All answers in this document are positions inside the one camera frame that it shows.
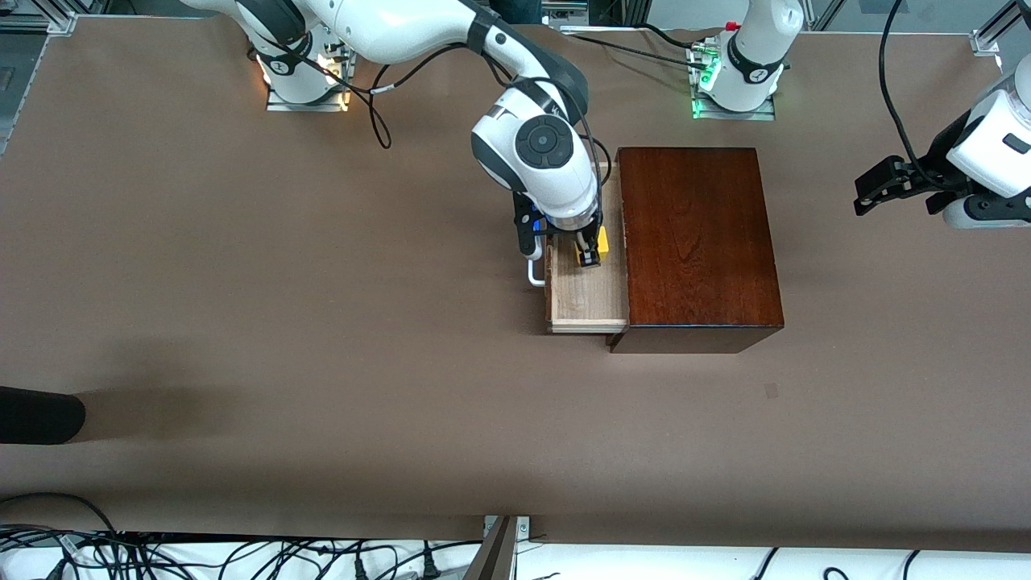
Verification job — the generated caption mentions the black cylindrical object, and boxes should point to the black cylindrical object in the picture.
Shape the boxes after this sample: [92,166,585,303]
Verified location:
[0,386,87,445]

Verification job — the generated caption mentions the aluminium frame profile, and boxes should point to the aluminium frame profile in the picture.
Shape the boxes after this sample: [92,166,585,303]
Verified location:
[44,0,81,35]
[971,0,1031,57]

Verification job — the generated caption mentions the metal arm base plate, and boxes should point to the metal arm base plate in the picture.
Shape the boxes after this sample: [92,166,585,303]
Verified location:
[266,32,353,112]
[691,44,778,122]

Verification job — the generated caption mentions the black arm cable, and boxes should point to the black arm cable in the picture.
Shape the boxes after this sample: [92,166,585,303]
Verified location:
[880,0,935,174]
[270,36,516,150]

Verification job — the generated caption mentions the black cable tangle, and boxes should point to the black cable tangle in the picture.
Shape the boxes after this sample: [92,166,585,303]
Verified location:
[0,491,484,580]

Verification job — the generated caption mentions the silver mounting plate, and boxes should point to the silver mounting plate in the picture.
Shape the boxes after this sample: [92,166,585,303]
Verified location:
[482,516,532,542]

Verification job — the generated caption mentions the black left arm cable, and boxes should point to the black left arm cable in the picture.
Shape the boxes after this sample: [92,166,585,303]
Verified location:
[880,0,935,174]

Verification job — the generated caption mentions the dark brown wooden cabinet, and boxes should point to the dark brown wooden cabinet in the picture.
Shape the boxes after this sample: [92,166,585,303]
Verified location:
[606,147,786,355]

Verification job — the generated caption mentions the wooden drawer with white handle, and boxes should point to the wooden drawer with white handle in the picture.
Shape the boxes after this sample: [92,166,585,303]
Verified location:
[528,159,631,335]

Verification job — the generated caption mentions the black cable on table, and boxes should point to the black cable on table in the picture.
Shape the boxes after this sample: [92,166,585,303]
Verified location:
[564,24,711,72]

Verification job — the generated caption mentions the grey metal stand bar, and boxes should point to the grey metal stand bar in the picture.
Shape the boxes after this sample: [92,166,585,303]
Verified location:
[463,516,518,580]

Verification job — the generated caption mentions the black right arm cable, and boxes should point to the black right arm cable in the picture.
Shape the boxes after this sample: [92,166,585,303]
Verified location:
[270,36,516,150]

